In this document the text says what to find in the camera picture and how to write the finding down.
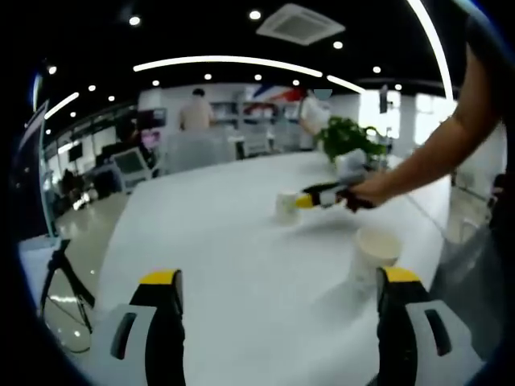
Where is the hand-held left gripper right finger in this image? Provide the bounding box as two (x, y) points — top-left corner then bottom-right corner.
(376, 265), (484, 386)

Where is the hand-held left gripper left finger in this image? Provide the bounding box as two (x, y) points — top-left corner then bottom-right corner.
(90, 268), (186, 386)

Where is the white paper cup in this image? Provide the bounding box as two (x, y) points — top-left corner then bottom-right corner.
(275, 191), (303, 225)
(348, 226), (403, 287)

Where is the green potted plant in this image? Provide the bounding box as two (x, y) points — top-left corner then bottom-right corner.
(313, 115), (387, 164)

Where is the white table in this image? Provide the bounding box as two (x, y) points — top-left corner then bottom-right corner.
(96, 150), (451, 386)

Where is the red blue banner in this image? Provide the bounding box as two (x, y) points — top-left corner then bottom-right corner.
(251, 84), (303, 104)

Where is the grey partition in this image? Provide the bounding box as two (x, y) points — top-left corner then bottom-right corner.
(164, 130), (238, 174)

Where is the black tripod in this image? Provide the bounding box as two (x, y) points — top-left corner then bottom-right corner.
(39, 239), (97, 335)

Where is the straight ceiling light strip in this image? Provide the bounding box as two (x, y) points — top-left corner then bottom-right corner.
(406, 0), (455, 101)

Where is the ceiling air vent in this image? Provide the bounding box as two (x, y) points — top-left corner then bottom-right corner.
(256, 3), (346, 46)

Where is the curved ceiling light strip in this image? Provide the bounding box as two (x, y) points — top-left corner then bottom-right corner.
(132, 55), (363, 93)

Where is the white chair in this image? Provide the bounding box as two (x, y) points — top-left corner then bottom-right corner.
(112, 146), (156, 190)

